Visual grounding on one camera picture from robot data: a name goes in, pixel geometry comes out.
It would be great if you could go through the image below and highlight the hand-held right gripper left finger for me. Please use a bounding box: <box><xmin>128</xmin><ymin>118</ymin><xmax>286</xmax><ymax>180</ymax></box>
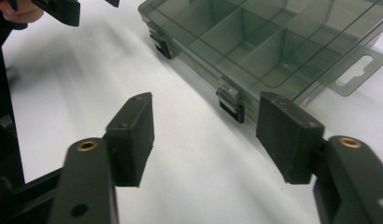
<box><xmin>48</xmin><ymin>91</ymin><xmax>155</xmax><ymax>224</ymax></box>

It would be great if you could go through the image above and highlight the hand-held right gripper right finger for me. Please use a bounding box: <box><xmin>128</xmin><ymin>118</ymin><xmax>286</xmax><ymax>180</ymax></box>
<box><xmin>255</xmin><ymin>91</ymin><xmax>383</xmax><ymax>224</ymax></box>

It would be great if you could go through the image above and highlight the grey clear plastic organizer box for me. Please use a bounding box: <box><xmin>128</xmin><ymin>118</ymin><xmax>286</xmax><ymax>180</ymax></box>
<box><xmin>137</xmin><ymin>0</ymin><xmax>383</xmax><ymax>124</ymax></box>

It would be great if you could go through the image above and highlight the white board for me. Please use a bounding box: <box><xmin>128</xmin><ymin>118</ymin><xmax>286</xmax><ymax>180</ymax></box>
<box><xmin>1</xmin><ymin>0</ymin><xmax>383</xmax><ymax>224</ymax></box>

